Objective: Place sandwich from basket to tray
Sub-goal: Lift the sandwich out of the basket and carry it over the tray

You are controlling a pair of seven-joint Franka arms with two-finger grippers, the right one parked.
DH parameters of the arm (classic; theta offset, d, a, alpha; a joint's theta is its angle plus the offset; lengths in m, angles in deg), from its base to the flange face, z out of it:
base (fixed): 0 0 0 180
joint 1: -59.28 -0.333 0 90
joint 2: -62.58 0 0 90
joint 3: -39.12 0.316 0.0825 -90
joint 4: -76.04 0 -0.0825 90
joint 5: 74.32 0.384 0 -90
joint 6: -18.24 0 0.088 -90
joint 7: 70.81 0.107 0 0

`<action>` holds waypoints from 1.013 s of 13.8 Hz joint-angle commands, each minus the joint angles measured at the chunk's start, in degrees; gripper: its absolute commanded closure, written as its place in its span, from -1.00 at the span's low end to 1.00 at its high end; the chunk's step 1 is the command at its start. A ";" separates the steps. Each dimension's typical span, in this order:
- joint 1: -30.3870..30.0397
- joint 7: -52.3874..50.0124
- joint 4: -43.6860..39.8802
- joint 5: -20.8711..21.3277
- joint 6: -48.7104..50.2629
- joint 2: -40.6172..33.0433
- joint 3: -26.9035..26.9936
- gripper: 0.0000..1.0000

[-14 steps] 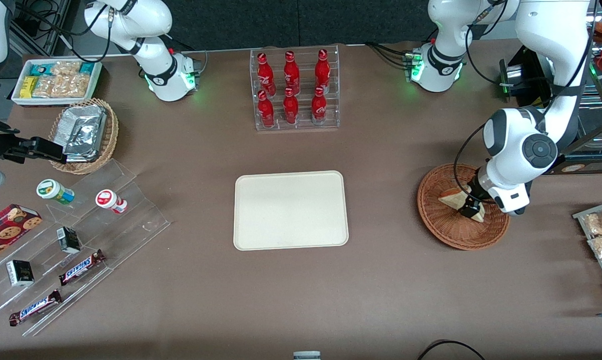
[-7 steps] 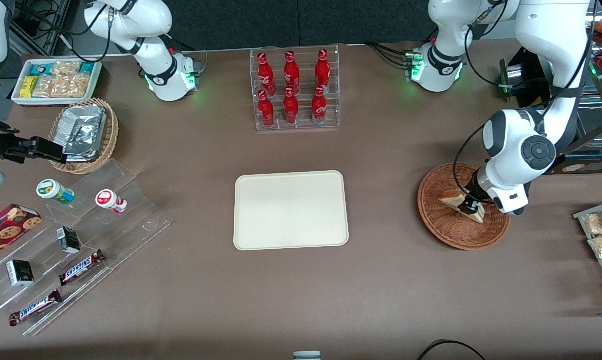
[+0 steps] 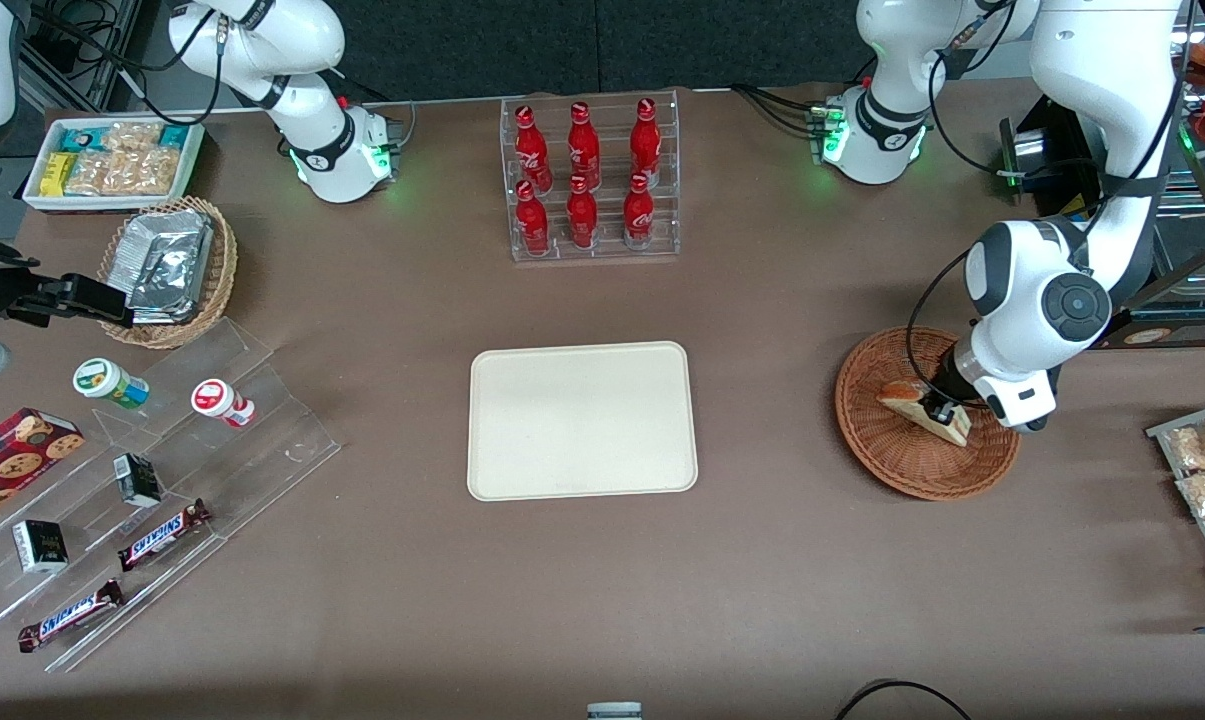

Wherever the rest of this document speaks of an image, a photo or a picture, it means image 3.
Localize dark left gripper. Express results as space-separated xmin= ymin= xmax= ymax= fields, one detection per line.
xmin=921 ymin=343 xmax=979 ymax=427

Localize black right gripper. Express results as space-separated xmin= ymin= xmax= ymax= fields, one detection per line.
xmin=0 ymin=228 xmax=137 ymax=330

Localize triangle sandwich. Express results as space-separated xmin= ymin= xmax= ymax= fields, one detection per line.
xmin=877 ymin=380 xmax=972 ymax=448

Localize brown wicker basket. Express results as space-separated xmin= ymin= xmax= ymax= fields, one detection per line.
xmin=835 ymin=326 xmax=1023 ymax=502

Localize light wicker basket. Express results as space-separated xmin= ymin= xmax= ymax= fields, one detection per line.
xmin=97 ymin=196 xmax=239 ymax=350

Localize white snack tray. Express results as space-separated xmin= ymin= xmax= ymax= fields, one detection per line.
xmin=22 ymin=117 xmax=206 ymax=213

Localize grey metal snack tray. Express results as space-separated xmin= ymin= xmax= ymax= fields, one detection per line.
xmin=1145 ymin=398 xmax=1205 ymax=613

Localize cream plastic tray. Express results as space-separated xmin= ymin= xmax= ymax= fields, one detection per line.
xmin=467 ymin=341 xmax=700 ymax=502

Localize green lid cup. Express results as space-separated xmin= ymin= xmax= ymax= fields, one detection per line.
xmin=72 ymin=357 xmax=151 ymax=411

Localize silver foil packet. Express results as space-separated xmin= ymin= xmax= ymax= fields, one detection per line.
xmin=122 ymin=208 xmax=215 ymax=326

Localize red lid cup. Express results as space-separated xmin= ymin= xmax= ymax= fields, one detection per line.
xmin=190 ymin=378 xmax=257 ymax=429

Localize clear peanut bag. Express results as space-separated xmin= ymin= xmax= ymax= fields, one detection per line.
xmin=67 ymin=150 xmax=113 ymax=196
xmin=102 ymin=122 xmax=163 ymax=153
xmin=102 ymin=148 xmax=181 ymax=197

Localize yellow snack packet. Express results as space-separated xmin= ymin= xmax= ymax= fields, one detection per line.
xmin=40 ymin=152 xmax=79 ymax=198

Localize small black carton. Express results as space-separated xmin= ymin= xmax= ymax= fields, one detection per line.
xmin=113 ymin=452 xmax=163 ymax=509
xmin=12 ymin=519 xmax=70 ymax=575

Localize clear acrylic tiered stand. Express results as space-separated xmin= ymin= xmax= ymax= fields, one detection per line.
xmin=0 ymin=318 xmax=343 ymax=674

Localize red plaid cookie box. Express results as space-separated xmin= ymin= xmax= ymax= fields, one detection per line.
xmin=0 ymin=406 xmax=86 ymax=534

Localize snickers bar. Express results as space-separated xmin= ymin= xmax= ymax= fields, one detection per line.
xmin=17 ymin=579 xmax=125 ymax=654
xmin=117 ymin=498 xmax=212 ymax=573

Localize black equipment rack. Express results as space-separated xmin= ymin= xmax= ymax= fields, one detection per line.
xmin=17 ymin=0 xmax=145 ymax=113

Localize black glass food warmer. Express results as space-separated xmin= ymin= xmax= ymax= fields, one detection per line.
xmin=997 ymin=20 xmax=1205 ymax=351

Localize red cola bottle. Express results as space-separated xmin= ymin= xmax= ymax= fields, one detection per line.
xmin=622 ymin=172 xmax=656 ymax=249
xmin=515 ymin=180 xmax=551 ymax=257
xmin=566 ymin=175 xmax=600 ymax=251
xmin=568 ymin=101 xmax=603 ymax=189
xmin=515 ymin=105 xmax=553 ymax=192
xmin=630 ymin=97 xmax=663 ymax=186

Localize clear acrylic bottle rack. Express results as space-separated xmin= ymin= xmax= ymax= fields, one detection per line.
xmin=500 ymin=89 xmax=681 ymax=263

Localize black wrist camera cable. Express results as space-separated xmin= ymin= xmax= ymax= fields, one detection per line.
xmin=906 ymin=248 xmax=975 ymax=406

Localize black cable loop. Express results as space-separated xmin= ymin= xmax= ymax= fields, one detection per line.
xmin=835 ymin=679 xmax=973 ymax=720

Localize black base cables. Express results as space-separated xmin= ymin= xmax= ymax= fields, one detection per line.
xmin=732 ymin=85 xmax=828 ymax=137

